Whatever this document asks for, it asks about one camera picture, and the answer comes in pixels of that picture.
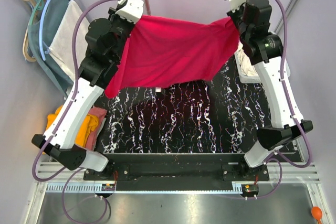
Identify red t shirt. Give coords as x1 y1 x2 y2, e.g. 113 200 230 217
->
105 16 239 99

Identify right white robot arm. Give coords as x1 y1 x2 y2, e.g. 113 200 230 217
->
227 0 313 168

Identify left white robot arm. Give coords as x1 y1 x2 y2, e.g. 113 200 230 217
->
32 6 143 172

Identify cream white t shirt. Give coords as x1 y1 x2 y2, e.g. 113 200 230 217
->
236 48 258 77

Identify white hanging towel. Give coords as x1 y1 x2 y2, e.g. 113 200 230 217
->
49 0 89 81

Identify white plastic basket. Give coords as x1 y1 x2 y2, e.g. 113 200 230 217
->
234 49 281 86

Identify light blue hanger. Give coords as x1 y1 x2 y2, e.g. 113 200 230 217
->
38 0 77 61

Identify blue grey hanging shirt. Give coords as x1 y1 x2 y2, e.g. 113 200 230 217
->
27 0 73 97

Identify pink folded t shirt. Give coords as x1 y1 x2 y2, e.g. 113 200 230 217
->
85 106 107 151

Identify wooden hanger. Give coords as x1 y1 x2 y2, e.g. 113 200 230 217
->
12 0 37 63

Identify yellow folded t shirt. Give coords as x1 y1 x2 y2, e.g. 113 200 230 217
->
46 105 91 147

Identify orange ball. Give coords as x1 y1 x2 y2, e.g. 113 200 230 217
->
311 206 323 224

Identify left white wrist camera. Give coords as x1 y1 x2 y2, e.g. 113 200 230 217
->
116 0 144 24

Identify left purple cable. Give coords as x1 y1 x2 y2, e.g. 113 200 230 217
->
31 0 124 224

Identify purple cable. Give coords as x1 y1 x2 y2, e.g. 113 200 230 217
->
31 0 124 224
215 0 313 200

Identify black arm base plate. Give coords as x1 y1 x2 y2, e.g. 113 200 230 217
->
83 153 269 193

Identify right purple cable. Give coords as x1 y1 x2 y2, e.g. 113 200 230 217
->
215 0 313 200

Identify aluminium frame rail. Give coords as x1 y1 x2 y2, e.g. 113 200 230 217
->
23 162 335 223

